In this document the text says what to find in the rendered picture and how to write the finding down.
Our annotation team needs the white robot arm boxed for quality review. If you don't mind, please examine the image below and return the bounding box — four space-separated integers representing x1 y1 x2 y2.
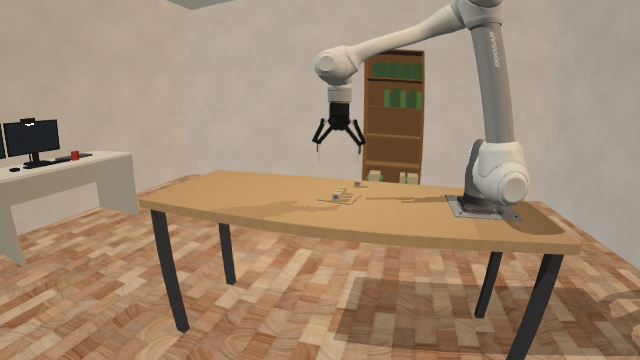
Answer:
314 0 530 215

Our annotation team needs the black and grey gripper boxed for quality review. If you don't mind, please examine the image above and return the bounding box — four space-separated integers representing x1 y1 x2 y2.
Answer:
312 103 366 164

